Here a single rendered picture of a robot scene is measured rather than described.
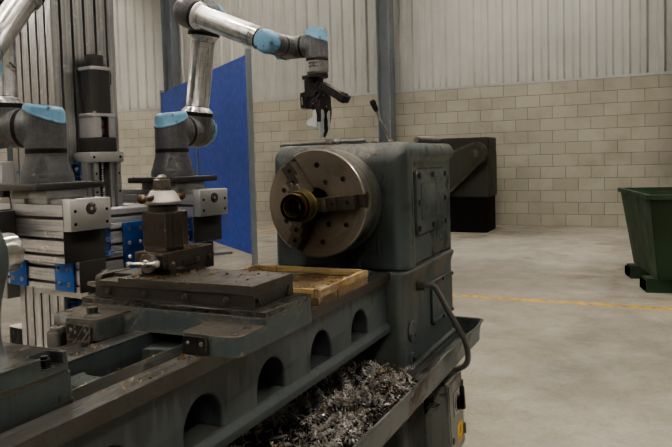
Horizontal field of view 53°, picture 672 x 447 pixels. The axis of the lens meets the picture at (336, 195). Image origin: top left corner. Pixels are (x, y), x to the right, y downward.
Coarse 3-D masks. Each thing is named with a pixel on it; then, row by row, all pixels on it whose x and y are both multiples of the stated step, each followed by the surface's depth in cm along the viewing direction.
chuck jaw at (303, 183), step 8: (288, 168) 194; (296, 168) 194; (288, 176) 194; (296, 176) 191; (304, 176) 195; (288, 184) 192; (296, 184) 188; (304, 184) 192; (288, 192) 189; (312, 192) 194
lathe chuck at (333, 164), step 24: (312, 168) 195; (336, 168) 192; (360, 168) 194; (336, 192) 192; (360, 192) 189; (336, 216) 192; (360, 216) 189; (312, 240) 196; (336, 240) 193; (360, 240) 196
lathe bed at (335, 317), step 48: (384, 288) 203; (144, 336) 136; (288, 336) 149; (336, 336) 172; (96, 384) 107; (144, 384) 105; (192, 384) 118; (240, 384) 131; (288, 384) 148; (48, 432) 88; (96, 432) 98; (144, 432) 107; (192, 432) 123; (240, 432) 129
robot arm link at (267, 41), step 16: (176, 0) 236; (192, 0) 230; (176, 16) 233; (192, 16) 229; (208, 16) 226; (224, 16) 225; (224, 32) 224; (240, 32) 221; (256, 32) 219; (272, 32) 216; (256, 48) 217; (272, 48) 216; (288, 48) 223
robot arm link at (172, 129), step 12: (156, 120) 236; (168, 120) 234; (180, 120) 236; (192, 120) 244; (156, 132) 236; (168, 132) 234; (180, 132) 236; (192, 132) 241; (156, 144) 236; (168, 144) 234; (180, 144) 236
